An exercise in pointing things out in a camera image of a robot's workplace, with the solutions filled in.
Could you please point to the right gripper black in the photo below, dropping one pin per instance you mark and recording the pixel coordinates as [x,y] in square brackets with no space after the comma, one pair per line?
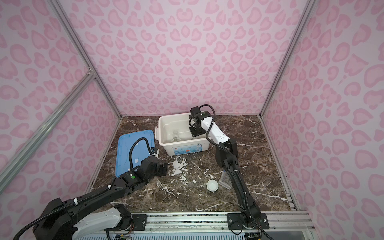
[194,133]

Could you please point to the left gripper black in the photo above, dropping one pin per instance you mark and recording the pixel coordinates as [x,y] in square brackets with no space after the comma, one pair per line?
[161,172]

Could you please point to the blue plastic bin lid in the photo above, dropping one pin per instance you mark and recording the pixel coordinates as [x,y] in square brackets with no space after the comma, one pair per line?
[139,153]

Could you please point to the small clear glass beaker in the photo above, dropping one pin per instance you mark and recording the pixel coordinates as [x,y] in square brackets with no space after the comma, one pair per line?
[176,133]

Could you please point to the clear glass flask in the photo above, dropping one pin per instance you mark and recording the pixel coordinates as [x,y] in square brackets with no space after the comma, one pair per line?
[175,140]

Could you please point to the white ceramic evaporating dish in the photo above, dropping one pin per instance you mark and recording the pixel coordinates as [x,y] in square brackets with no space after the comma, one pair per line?
[212,185]

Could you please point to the clear plastic test tube rack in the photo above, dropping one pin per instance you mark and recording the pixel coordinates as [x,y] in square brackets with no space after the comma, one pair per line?
[225,181]

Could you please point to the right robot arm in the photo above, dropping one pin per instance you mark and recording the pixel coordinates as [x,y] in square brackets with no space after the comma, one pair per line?
[226,155]

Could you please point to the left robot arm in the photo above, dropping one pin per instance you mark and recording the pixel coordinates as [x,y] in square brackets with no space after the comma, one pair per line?
[59,217]

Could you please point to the white plastic storage bin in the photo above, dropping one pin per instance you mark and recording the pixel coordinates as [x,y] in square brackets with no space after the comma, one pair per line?
[187,143]

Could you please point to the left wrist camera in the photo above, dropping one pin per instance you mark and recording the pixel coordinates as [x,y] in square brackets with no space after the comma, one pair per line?
[154,151]

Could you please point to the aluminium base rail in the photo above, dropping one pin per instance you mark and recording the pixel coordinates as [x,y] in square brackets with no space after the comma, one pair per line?
[280,225]

